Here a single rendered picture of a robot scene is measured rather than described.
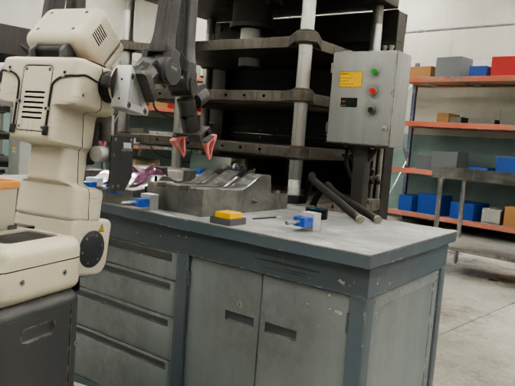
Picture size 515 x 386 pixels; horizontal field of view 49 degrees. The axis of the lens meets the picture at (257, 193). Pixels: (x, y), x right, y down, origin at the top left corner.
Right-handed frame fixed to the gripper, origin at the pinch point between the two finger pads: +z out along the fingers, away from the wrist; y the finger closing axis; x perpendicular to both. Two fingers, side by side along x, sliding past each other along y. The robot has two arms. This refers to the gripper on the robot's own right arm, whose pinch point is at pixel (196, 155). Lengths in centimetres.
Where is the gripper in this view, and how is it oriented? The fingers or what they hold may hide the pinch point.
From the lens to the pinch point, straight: 186.1
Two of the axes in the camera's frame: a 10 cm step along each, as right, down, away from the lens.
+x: -4.0, 5.0, -7.7
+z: 1.2, 8.6, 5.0
